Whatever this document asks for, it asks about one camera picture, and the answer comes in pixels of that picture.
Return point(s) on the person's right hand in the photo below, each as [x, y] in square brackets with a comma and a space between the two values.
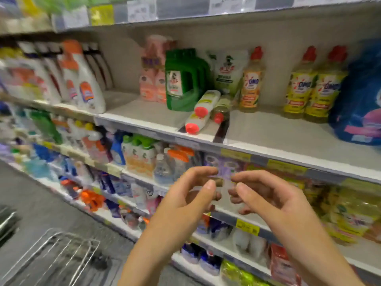
[280, 211]

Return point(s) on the person's left hand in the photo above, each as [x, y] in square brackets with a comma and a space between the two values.
[184, 205]

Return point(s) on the clear-wrapped orange-trigger spray pack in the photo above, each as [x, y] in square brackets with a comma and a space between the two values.
[175, 163]

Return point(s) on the red white detergent pouch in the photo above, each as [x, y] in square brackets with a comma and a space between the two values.
[283, 265]

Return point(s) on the purple yellow-banded cleaner bottle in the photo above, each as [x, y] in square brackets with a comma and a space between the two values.
[223, 165]

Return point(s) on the row of white green-capped bottles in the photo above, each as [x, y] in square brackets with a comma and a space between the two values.
[140, 156]

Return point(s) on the row of lime green packets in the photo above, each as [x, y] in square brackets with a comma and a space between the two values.
[244, 274]

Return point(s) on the slim white red-capped bottle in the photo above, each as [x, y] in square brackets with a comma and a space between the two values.
[202, 110]
[220, 110]

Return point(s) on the cluster of orange trigger sprayers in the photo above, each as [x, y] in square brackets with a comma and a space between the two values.
[86, 196]

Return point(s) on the yellow-capped pink-label cleaner bottle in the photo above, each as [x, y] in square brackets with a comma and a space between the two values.
[89, 140]
[101, 146]

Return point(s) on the green capped cleaner bottle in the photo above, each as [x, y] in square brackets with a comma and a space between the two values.
[178, 86]

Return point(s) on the pink twin spray bottle pack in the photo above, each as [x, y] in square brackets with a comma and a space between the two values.
[156, 80]

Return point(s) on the blue pump cleaner bottle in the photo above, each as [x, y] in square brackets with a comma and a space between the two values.
[360, 104]

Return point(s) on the cluster of blue cleaner bottles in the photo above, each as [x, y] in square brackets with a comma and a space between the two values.
[56, 160]

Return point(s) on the clear-wrapped white bottle pack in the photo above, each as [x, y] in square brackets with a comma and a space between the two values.
[68, 134]

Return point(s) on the white green-print cleaner pouch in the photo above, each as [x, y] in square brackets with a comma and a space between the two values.
[231, 71]

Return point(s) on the white orange-trigger spray bottle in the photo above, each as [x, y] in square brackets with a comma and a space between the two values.
[86, 86]
[68, 83]

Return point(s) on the cluster of green cleaner bottles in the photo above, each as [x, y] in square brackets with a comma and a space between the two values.
[47, 128]

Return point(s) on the cluster of teal cleaner bottles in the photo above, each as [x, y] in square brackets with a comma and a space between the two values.
[33, 163]

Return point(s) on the row of yellow-capped cleaner bottles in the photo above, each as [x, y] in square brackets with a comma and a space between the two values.
[15, 74]

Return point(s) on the person's right forearm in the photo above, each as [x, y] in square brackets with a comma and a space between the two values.
[324, 265]

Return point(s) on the grey shopping cart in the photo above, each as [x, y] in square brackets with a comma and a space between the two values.
[53, 259]

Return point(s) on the yellow price tag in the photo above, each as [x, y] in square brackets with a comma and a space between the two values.
[248, 227]
[287, 167]
[236, 155]
[102, 14]

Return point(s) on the white price tag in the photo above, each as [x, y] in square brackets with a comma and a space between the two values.
[76, 17]
[232, 4]
[327, 0]
[142, 9]

